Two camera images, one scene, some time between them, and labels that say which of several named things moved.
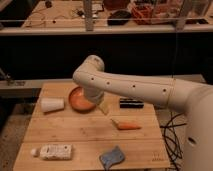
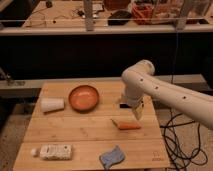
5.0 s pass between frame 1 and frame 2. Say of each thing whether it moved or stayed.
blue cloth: stayed
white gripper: moved
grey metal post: stayed
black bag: stayed
